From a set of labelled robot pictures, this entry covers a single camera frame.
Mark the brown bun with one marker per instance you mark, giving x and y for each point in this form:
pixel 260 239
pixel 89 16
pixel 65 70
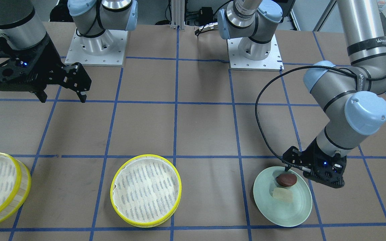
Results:
pixel 286 179

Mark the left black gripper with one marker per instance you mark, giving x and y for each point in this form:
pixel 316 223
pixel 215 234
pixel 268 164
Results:
pixel 309 153

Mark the white bun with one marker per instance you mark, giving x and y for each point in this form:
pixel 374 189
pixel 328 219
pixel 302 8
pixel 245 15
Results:
pixel 283 195

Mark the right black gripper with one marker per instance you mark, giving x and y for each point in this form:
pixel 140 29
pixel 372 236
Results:
pixel 46 64

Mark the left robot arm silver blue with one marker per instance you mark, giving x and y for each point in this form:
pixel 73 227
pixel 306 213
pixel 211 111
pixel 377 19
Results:
pixel 350 96

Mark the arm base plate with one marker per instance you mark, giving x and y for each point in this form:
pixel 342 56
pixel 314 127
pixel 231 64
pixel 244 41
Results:
pixel 243 63
pixel 106 50

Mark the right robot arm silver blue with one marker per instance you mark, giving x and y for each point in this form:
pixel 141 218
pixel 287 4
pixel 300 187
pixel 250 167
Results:
pixel 23 29

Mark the light green plate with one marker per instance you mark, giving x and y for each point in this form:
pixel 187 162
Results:
pixel 281 213

